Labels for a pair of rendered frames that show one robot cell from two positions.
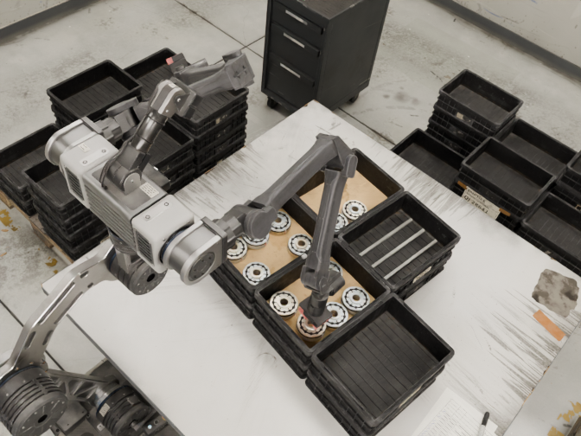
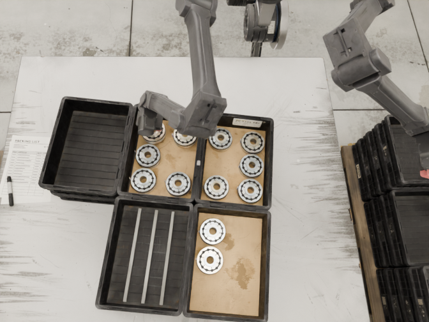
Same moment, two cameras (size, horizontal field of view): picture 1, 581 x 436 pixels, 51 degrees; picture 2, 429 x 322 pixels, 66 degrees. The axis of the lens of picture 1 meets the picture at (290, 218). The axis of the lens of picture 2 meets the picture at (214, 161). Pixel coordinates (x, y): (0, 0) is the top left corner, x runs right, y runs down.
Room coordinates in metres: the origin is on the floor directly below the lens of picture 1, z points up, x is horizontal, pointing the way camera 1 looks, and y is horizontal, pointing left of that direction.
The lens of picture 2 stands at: (1.61, -0.35, 2.19)
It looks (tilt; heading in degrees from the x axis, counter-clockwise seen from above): 70 degrees down; 133
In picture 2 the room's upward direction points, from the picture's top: 10 degrees clockwise
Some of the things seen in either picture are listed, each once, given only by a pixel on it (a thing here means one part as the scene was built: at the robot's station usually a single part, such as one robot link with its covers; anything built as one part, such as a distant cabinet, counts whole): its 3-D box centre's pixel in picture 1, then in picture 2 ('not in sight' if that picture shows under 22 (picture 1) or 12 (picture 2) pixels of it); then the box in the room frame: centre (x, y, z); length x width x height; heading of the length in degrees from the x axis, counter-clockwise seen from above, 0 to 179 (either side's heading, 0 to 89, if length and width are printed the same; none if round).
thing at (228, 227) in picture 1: (222, 233); not in sight; (0.94, 0.17, 1.45); 0.09 x 0.08 x 0.12; 55
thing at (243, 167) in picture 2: (256, 234); (251, 165); (1.39, 0.12, 0.86); 0.10 x 0.10 x 0.01
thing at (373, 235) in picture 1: (396, 246); (149, 253); (1.43, -0.43, 0.87); 0.40 x 0.30 x 0.11; 137
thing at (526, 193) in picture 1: (493, 197); not in sight; (2.24, -1.06, 0.37); 0.40 x 0.30 x 0.45; 55
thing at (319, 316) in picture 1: (316, 306); (149, 116); (1.02, -0.13, 1.01); 0.10 x 0.07 x 0.07; 48
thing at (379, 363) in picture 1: (380, 362); (92, 148); (0.94, -0.38, 0.87); 0.40 x 0.30 x 0.11; 137
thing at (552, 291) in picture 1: (557, 291); not in sight; (1.46, -1.14, 0.71); 0.22 x 0.19 x 0.01; 145
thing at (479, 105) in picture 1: (469, 125); not in sight; (2.80, -0.97, 0.37); 0.40 x 0.30 x 0.45; 55
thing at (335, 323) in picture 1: (334, 314); (147, 155); (1.09, -0.20, 0.86); 0.10 x 0.10 x 0.01
